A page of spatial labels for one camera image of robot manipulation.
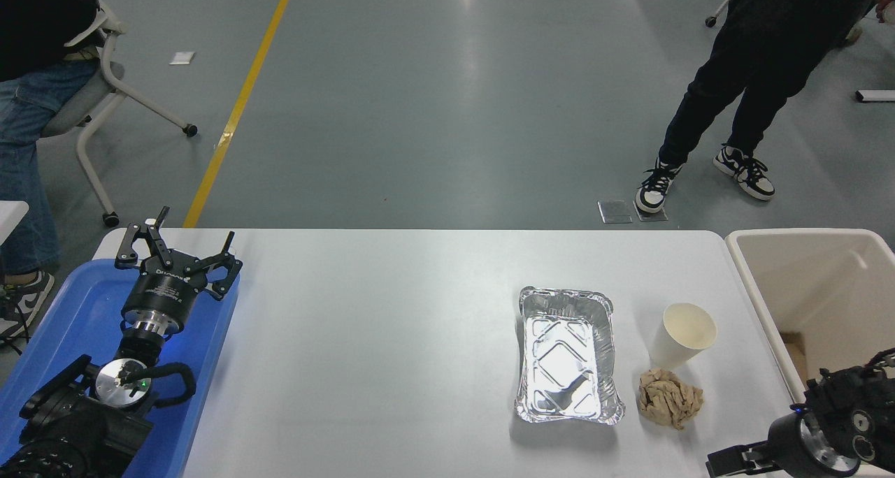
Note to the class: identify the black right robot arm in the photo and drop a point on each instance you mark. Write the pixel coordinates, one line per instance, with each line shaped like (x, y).
(853, 408)

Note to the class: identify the cream paper cup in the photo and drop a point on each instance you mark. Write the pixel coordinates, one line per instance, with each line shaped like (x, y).
(678, 342)

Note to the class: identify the blue plastic tray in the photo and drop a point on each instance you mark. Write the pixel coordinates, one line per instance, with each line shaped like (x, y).
(70, 310)

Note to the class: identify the white flat bar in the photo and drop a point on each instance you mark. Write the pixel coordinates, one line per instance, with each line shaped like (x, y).
(875, 96)

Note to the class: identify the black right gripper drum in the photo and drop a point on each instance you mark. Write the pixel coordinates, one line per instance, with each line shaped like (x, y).
(789, 443)

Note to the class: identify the standing person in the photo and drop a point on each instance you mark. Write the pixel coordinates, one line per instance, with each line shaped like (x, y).
(755, 59)

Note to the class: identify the crumpled tan paper ball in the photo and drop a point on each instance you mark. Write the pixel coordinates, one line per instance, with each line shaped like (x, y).
(668, 397)

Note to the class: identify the large pale plastic bin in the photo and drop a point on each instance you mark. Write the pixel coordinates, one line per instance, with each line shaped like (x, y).
(825, 282)

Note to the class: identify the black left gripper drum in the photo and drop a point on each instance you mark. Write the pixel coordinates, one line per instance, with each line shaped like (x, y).
(164, 293)

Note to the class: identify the rectangular foil tray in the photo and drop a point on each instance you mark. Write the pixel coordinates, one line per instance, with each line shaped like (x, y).
(570, 359)

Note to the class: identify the metal floor plate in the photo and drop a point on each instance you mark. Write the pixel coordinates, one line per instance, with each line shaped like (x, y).
(661, 216)
(614, 211)

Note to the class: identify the small white table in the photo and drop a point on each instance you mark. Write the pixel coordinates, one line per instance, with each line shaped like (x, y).
(10, 219)

